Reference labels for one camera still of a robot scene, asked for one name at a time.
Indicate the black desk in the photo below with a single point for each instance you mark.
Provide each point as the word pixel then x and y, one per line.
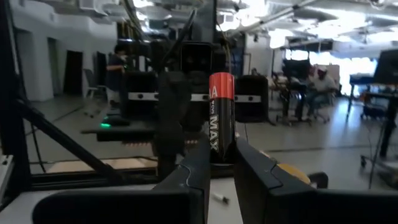
pixel 124 135

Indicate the black battery red end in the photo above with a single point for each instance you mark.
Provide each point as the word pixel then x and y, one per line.
pixel 222 124

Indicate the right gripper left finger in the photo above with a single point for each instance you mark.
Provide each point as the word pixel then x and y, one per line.
pixel 174 205

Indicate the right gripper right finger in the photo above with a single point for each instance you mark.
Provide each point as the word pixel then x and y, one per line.
pixel 280 205

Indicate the black computer mouse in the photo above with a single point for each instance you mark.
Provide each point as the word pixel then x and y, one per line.
pixel 115 121

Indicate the black monitor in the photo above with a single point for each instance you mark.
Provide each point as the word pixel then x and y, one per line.
pixel 387 67
pixel 295 68

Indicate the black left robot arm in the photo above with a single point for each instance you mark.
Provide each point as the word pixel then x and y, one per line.
pixel 207 21

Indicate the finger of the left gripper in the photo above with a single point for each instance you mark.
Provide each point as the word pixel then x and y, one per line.
pixel 172 109

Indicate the person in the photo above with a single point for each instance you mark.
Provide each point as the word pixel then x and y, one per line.
pixel 115 74
pixel 321 85

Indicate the grey chair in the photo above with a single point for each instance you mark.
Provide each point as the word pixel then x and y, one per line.
pixel 91 81

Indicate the black wheeled stand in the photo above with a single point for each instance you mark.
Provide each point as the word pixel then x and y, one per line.
pixel 388 124

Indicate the blue table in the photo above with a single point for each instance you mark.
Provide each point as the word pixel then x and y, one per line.
pixel 360 79

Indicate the silver battery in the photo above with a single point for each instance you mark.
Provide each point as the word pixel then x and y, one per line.
pixel 221 198

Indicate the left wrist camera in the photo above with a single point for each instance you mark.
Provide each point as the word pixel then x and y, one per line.
pixel 197 57

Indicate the black aluminium table frame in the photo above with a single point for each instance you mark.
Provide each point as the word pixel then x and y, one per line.
pixel 77 148

